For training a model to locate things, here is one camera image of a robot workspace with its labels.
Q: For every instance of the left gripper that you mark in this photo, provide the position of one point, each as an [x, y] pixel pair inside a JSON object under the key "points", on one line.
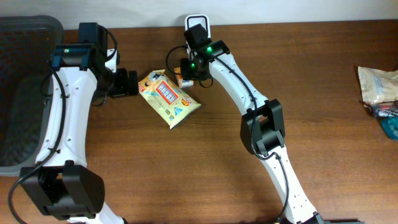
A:
{"points": [[123, 88]]}

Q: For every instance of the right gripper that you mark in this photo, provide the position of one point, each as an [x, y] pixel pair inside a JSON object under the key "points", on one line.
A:
{"points": [[188, 74]]}

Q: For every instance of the orange tissue pack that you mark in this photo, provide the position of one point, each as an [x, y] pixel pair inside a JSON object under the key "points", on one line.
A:
{"points": [[180, 81]]}

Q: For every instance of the yellow wet wipes pack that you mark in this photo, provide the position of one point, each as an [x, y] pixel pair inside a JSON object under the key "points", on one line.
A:
{"points": [[167, 98]]}

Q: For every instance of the kraft paper pouch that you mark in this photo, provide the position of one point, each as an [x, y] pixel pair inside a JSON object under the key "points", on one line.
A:
{"points": [[377, 86]]}

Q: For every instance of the black hex wrench set packet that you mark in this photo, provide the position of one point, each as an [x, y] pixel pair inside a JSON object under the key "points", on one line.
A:
{"points": [[382, 110]]}

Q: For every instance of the teal mouthwash bottle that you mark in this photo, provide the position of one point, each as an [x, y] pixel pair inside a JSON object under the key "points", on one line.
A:
{"points": [[389, 126]]}

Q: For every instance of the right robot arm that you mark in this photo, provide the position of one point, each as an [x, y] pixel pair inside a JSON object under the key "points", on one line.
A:
{"points": [[262, 125]]}

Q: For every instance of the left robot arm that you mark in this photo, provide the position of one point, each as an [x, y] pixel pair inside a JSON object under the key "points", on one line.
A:
{"points": [[59, 182]]}

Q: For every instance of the grey plastic mesh basket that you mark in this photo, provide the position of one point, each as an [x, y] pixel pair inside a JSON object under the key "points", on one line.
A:
{"points": [[26, 45]]}

